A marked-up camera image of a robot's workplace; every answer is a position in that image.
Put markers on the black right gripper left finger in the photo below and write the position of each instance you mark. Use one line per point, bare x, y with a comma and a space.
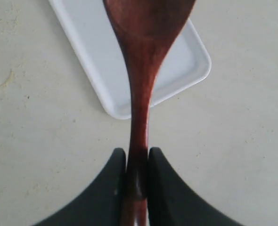
100, 204

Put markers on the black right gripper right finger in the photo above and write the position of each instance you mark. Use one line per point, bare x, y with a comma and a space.
171, 202

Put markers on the dark red wooden spoon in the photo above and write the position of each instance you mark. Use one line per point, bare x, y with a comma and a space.
145, 31

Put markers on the white rectangular plastic tray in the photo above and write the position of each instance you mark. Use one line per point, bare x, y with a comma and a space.
88, 29

